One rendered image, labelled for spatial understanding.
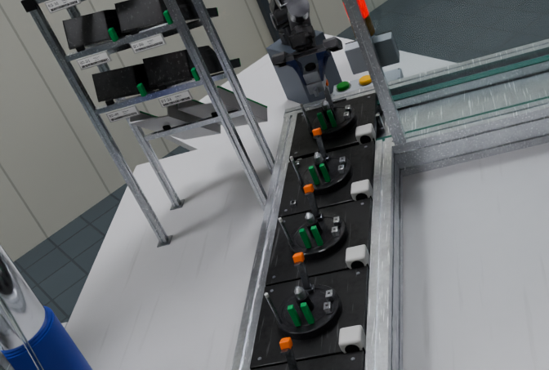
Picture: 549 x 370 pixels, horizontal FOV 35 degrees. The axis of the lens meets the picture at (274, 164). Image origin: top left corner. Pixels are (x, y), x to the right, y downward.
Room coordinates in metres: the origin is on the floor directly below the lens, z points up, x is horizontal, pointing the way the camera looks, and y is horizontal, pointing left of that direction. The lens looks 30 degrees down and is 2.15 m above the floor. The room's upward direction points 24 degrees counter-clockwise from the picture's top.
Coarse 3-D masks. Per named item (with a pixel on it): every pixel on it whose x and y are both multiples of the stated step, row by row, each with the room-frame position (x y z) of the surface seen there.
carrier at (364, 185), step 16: (368, 144) 1.95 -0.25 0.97; (304, 160) 2.01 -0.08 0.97; (320, 160) 1.87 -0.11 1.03; (336, 160) 1.91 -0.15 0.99; (352, 160) 1.91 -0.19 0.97; (368, 160) 1.87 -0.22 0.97; (288, 176) 1.96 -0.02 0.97; (304, 176) 1.90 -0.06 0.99; (320, 176) 1.87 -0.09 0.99; (336, 176) 1.84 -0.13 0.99; (352, 176) 1.84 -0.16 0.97; (368, 176) 1.81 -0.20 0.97; (288, 192) 1.89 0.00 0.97; (304, 192) 1.86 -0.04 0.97; (320, 192) 1.82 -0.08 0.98; (336, 192) 1.80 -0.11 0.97; (352, 192) 1.74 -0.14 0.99; (368, 192) 1.73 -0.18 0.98; (288, 208) 1.82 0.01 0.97; (304, 208) 1.79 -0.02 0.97; (320, 208) 1.77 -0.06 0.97
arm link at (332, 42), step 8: (304, 24) 2.16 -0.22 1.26; (296, 32) 2.16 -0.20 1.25; (328, 40) 2.10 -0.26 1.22; (336, 40) 2.09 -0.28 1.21; (296, 48) 2.14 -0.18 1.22; (304, 48) 2.15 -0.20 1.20; (320, 48) 2.13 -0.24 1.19; (328, 48) 2.12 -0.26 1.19; (336, 48) 2.13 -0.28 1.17; (272, 56) 2.16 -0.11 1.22; (280, 56) 2.14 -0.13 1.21; (280, 64) 2.19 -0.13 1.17
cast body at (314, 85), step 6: (306, 66) 2.12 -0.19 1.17; (312, 66) 2.11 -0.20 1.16; (318, 66) 2.11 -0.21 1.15; (306, 72) 2.11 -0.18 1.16; (312, 72) 2.09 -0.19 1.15; (318, 72) 2.09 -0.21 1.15; (306, 78) 2.10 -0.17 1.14; (312, 78) 2.10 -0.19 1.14; (318, 78) 2.09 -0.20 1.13; (324, 78) 2.12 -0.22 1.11; (306, 84) 2.10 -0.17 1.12; (312, 84) 2.09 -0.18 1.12; (318, 84) 2.09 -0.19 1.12; (324, 84) 2.10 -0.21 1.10; (312, 90) 2.09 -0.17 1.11; (318, 90) 2.09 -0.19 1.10; (324, 90) 2.08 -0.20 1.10
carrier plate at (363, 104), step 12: (360, 96) 2.20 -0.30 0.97; (372, 96) 2.18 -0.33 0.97; (360, 108) 2.14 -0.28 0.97; (372, 108) 2.12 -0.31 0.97; (300, 120) 2.22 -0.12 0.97; (360, 120) 2.08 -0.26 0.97; (372, 120) 2.05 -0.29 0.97; (300, 132) 2.16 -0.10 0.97; (348, 132) 2.05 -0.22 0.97; (300, 144) 2.10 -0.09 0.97; (312, 144) 2.07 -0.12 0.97; (324, 144) 2.04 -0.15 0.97; (336, 144) 2.02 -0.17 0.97; (348, 144) 1.99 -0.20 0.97; (300, 156) 2.04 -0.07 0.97
